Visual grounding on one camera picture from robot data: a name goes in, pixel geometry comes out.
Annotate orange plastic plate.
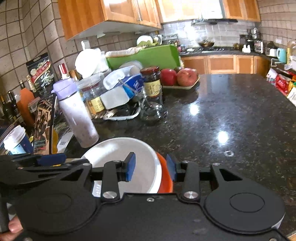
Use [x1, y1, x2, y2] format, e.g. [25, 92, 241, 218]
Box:
[157, 153, 173, 193]

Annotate white bowl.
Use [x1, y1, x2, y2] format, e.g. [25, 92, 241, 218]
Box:
[82, 137, 162, 196]

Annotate person left hand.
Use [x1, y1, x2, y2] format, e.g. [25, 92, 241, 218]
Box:
[0, 216, 23, 241]

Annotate yellow phone stand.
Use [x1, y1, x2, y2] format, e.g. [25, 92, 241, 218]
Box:
[46, 128, 58, 155]

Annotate paper coffee cup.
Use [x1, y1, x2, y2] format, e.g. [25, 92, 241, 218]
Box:
[4, 125, 33, 155]

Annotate lavender water bottle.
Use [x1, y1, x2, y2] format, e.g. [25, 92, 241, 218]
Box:
[52, 78, 99, 148]

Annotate clear glass cup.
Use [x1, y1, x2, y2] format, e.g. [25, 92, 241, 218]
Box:
[139, 86, 168, 122]

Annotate yellow fruit tray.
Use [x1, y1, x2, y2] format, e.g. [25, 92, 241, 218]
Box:
[163, 77, 200, 90]

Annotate blue white carton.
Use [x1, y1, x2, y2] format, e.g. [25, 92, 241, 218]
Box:
[100, 66, 144, 110]

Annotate snack bag black red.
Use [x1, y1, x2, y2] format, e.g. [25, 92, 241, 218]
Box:
[26, 53, 56, 98]

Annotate dark sauce jar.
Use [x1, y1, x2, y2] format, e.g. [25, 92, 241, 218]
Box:
[140, 66, 162, 97]

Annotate striped red apple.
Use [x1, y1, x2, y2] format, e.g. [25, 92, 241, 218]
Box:
[177, 68, 199, 87]

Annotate dark red apple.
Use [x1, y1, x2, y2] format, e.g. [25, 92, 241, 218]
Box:
[160, 69, 177, 86]

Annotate green cutting board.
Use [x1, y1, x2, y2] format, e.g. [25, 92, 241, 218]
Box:
[106, 45, 181, 70]

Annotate red gift bag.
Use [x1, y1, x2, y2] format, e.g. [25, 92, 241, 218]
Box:
[275, 74, 291, 96]

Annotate wok on stove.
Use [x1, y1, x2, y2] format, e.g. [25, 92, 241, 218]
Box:
[198, 40, 215, 48]

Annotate teal electric kettle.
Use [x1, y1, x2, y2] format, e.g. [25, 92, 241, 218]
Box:
[276, 48, 287, 63]

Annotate range hood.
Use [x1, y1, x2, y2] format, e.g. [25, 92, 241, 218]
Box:
[191, 18, 238, 26]

